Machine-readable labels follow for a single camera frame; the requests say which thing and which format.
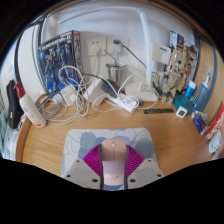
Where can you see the large white power adapter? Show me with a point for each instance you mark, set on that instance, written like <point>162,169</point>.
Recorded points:
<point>95,90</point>

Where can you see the red snack packet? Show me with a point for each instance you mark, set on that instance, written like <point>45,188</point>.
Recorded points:
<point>215,123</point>

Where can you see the steel cup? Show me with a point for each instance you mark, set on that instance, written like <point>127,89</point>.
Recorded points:
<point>117,73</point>

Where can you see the small white cube clock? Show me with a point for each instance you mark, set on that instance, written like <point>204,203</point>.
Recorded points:
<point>181,112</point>

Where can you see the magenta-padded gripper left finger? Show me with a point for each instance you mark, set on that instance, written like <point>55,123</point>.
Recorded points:
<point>77,171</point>

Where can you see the dark grey adapter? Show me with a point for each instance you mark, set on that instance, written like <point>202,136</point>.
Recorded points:
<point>110,89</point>

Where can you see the white wall socket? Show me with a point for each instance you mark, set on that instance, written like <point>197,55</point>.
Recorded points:
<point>96,46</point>
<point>116,46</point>

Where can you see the clear blue spray bottle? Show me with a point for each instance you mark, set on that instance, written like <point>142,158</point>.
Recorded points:
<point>201,95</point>

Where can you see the white power strip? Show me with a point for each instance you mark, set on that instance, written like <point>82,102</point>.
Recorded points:
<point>126,104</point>

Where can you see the blue white checked pillow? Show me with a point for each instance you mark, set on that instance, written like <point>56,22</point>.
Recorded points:
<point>10,145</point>

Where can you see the white mug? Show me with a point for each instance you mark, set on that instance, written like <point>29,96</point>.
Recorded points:
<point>215,142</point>

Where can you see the white red-capped pump bottle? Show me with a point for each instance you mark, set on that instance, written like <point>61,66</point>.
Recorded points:
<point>31,111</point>

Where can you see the grey blue printed mouse pad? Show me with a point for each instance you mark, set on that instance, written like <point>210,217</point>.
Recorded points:
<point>78,140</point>

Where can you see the blue white-capped bottle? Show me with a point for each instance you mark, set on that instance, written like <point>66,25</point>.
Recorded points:
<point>190,90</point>

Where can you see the pink computer mouse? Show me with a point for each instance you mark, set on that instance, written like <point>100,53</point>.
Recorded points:
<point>114,163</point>

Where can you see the teal cloth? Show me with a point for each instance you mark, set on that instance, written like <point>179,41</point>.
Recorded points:
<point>3,125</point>

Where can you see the grey metal desk frame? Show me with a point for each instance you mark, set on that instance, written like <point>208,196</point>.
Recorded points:
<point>214,80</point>

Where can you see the small white power adapter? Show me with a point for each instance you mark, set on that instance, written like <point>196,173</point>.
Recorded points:
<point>58,98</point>

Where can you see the white wall box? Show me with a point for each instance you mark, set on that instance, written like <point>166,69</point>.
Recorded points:
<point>161,54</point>

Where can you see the white desk lamp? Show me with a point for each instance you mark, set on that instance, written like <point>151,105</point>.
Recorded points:
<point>145,50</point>

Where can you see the blue small packet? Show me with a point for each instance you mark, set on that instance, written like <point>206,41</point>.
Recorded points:
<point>200,122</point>

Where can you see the robot model kit box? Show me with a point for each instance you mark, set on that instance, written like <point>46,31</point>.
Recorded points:
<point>58,56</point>

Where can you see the black ruler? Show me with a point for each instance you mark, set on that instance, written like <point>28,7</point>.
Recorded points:
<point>158,111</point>

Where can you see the black bag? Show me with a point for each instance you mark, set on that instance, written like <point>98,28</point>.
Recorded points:
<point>14,103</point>

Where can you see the wall picture cards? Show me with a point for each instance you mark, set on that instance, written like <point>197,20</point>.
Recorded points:
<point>176,39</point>

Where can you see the teal round container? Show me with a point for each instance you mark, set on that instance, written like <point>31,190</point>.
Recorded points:
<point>183,101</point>

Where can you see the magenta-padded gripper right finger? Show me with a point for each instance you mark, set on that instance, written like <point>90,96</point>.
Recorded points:
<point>148,171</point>

